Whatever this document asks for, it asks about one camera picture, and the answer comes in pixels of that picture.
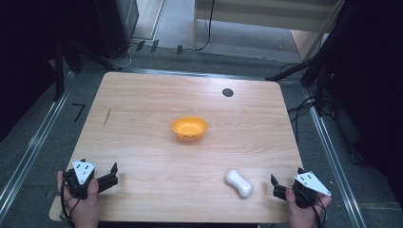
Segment black cabinet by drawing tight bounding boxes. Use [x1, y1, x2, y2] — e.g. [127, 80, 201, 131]
[72, 0, 141, 60]

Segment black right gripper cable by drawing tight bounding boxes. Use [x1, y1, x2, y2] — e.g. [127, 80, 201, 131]
[297, 186, 328, 228]

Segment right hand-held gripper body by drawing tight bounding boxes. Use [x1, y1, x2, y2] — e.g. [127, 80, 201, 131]
[291, 167, 333, 209]

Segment black metal stand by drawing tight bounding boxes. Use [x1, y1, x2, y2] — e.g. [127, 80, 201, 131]
[51, 37, 123, 103]
[265, 47, 332, 118]

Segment black hanging cable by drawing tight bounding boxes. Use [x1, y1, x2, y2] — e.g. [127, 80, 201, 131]
[194, 0, 217, 52]

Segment white floor cable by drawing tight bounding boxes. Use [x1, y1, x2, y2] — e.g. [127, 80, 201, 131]
[116, 44, 138, 69]

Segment white soap bar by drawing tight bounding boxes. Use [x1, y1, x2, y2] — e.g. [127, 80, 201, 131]
[224, 168, 255, 200]

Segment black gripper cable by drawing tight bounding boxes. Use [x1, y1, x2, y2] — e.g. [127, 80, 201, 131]
[60, 172, 82, 222]
[297, 186, 328, 228]

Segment white furniture frame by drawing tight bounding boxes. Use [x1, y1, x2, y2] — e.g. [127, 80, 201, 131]
[192, 0, 345, 51]

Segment aluminium floor rail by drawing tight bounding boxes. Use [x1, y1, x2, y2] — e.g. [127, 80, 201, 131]
[0, 70, 77, 217]
[302, 86, 369, 228]

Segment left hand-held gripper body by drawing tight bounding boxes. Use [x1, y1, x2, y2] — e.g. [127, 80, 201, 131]
[64, 159, 100, 200]

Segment person's right hand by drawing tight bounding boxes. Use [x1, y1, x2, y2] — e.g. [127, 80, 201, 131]
[285, 185, 334, 228]

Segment orange plastic bowl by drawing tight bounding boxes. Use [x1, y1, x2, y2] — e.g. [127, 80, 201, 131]
[171, 116, 209, 141]

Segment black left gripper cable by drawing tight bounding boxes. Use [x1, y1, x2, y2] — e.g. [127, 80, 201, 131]
[60, 172, 82, 222]

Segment person's left hand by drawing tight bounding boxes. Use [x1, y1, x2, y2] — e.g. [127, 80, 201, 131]
[56, 170, 101, 228]

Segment black floor cables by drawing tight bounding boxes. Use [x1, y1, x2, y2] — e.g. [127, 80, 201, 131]
[286, 62, 334, 141]

